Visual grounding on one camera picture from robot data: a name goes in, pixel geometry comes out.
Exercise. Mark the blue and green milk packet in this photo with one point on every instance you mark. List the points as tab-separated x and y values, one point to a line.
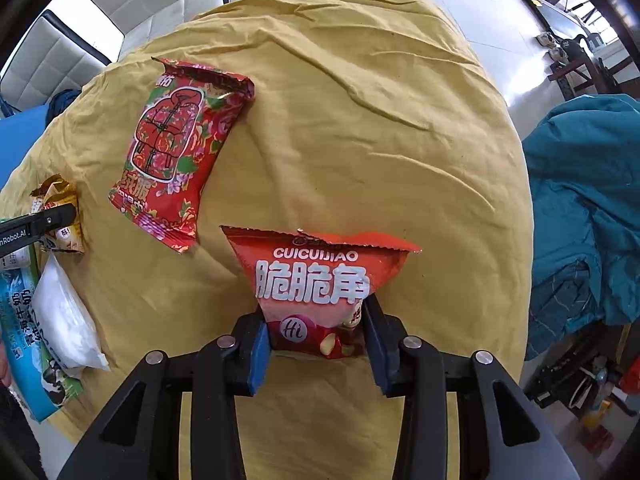
25	355

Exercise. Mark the dark blue cloth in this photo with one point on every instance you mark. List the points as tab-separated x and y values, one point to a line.
62	102

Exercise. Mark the small yellow snack packet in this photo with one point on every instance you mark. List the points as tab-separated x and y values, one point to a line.
62	242

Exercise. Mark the teal cloth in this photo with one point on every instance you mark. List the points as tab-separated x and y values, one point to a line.
585	200

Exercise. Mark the white plastic pouch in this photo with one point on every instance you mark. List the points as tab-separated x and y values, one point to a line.
65	315

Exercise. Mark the dark wooden chair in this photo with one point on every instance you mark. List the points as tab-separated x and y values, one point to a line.
582	62

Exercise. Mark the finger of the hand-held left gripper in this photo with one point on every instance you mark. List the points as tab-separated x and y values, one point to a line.
52	216

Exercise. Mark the red and pink snack bag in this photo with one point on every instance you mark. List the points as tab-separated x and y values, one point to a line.
310	280

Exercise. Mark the yellow tablecloth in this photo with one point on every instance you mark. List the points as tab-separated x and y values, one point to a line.
360	125

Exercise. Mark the red floral snack packet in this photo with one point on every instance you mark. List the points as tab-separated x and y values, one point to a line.
170	155

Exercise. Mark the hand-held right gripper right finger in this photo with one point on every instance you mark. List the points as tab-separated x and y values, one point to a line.
378	360

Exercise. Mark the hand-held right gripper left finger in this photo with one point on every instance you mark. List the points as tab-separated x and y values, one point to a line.
257	360

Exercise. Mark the white padded sofa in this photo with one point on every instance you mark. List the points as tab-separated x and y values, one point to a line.
130	5

